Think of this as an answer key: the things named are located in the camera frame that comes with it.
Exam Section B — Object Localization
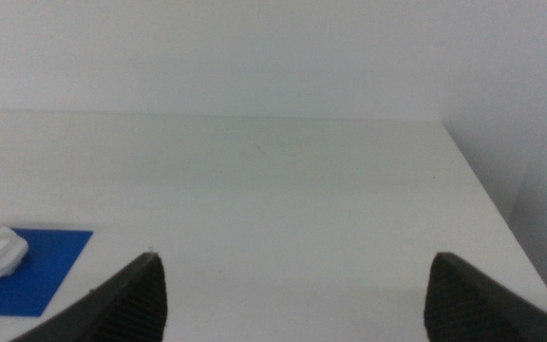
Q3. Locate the blue rectangular mat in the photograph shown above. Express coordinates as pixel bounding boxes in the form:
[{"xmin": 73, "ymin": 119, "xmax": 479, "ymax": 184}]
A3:
[{"xmin": 0, "ymin": 228, "xmax": 94, "ymax": 318}]

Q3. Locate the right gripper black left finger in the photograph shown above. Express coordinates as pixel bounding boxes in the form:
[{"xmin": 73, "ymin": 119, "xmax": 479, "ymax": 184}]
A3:
[{"xmin": 9, "ymin": 252, "xmax": 169, "ymax": 342}]

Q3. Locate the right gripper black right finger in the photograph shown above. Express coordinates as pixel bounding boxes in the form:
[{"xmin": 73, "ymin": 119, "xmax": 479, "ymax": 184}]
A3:
[{"xmin": 423, "ymin": 251, "xmax": 547, "ymax": 342}]

